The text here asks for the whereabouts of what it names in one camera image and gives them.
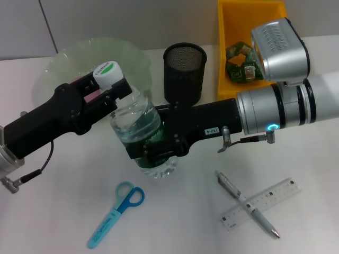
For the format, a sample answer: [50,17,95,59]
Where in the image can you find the clear water bottle green label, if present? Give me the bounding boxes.
[94,61,179,180]

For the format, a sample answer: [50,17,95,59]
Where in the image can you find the clear plastic ruler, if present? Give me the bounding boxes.
[211,177,302,233]

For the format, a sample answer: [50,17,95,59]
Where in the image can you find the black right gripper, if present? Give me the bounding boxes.
[126,99,243,161]

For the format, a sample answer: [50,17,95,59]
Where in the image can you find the black mesh pen cup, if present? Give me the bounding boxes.
[163,43,208,106]

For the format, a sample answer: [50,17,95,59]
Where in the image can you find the left gripper cable with plug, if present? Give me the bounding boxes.
[0,140,55,195]

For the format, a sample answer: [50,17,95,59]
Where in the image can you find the green plastic wrapper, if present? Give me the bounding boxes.
[225,40,265,85]

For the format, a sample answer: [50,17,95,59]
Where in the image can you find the yellow plastic storage bin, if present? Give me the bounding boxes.
[217,0,291,101]

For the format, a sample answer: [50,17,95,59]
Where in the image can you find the pale green glass bowl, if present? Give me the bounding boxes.
[31,37,154,117]

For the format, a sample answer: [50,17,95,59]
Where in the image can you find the blue scissors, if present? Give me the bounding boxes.
[87,181,146,249]

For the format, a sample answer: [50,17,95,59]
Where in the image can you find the gripper cable with plug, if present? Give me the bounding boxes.
[217,126,276,153]
[0,140,55,195]

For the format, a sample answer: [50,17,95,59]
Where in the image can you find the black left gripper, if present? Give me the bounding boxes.
[5,74,133,159]

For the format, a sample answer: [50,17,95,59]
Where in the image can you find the right gripper cable with plug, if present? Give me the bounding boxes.
[217,126,276,153]

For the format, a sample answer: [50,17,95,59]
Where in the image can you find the silver grey ballpoint pen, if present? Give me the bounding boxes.
[215,169,281,239]

